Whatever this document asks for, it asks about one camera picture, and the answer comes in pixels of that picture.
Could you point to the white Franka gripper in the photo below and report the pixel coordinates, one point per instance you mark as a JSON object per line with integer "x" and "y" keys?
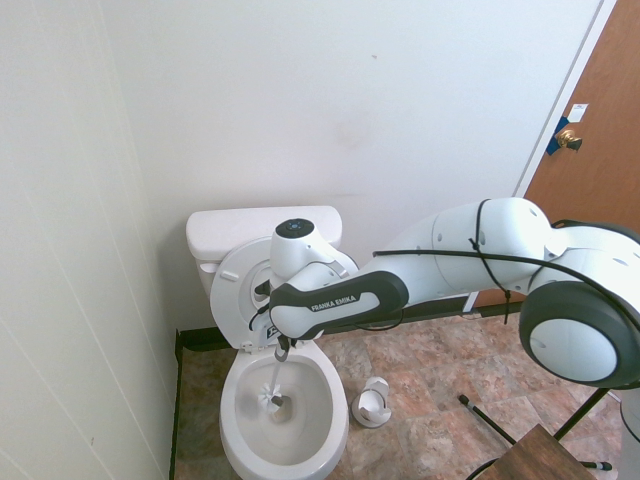
{"x": 264, "y": 332}

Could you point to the white toilet brush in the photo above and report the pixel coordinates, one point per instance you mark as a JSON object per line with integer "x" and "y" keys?
{"x": 272, "y": 397}

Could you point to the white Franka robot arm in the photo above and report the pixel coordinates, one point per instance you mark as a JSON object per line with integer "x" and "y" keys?
{"x": 450, "y": 260}

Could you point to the white toilet seat lid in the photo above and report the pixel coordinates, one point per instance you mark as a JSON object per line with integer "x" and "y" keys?
{"x": 230, "y": 305}

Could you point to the white toilet tank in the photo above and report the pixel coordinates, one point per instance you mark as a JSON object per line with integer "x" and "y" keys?
{"x": 205, "y": 280}

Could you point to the white toilet bowl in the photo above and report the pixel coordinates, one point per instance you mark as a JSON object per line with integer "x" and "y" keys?
{"x": 240, "y": 440}

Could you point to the white toilet brush holder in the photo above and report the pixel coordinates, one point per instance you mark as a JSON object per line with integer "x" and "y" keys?
{"x": 370, "y": 407}

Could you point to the white toilet tank cover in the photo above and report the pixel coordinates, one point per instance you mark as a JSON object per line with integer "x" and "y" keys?
{"x": 235, "y": 227}

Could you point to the white flush lever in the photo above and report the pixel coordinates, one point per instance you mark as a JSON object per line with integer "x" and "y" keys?
{"x": 208, "y": 267}

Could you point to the dark wooden table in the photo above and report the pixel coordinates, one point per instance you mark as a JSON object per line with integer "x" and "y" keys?
{"x": 540, "y": 455}

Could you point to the black tripod stand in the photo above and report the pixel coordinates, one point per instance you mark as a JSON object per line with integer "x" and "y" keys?
{"x": 580, "y": 415}

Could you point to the blue tape strip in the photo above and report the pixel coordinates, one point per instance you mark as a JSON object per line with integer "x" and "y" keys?
{"x": 554, "y": 145}

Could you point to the brass door knob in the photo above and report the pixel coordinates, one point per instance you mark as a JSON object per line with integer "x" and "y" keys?
{"x": 568, "y": 137}

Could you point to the brown wooden door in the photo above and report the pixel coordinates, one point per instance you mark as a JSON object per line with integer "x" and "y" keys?
{"x": 595, "y": 150}

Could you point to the white paper label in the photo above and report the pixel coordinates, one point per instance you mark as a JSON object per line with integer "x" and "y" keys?
{"x": 578, "y": 112}

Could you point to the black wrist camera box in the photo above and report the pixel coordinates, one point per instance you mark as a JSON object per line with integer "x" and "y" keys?
{"x": 262, "y": 289}

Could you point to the white door frame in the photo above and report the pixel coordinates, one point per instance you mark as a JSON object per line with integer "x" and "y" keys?
{"x": 560, "y": 110}

